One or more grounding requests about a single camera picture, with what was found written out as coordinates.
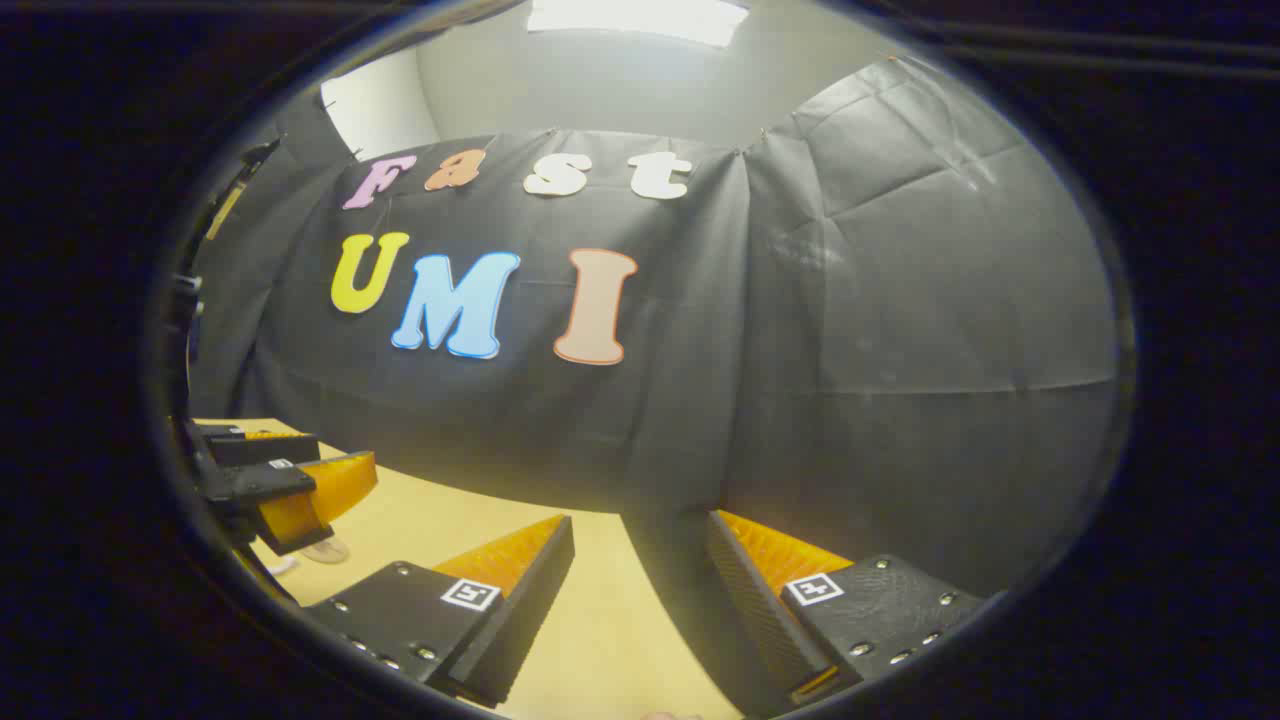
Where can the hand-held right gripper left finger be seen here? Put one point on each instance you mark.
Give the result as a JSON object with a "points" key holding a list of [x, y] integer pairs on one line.
{"points": [[530, 610]]}

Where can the black backdrop cloth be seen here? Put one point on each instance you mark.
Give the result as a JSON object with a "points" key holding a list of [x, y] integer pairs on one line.
{"points": [[850, 350]]}

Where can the ceiling light panel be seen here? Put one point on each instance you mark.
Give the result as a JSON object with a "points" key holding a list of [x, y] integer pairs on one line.
{"points": [[640, 18]]}

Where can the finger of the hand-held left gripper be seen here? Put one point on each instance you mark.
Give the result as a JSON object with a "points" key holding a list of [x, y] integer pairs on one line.
{"points": [[290, 482], [265, 450]]}

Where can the light wooden desktop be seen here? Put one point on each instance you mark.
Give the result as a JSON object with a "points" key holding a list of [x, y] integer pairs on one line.
{"points": [[600, 640]]}

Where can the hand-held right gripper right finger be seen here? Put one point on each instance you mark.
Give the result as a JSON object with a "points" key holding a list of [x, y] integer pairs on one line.
{"points": [[755, 610]]}

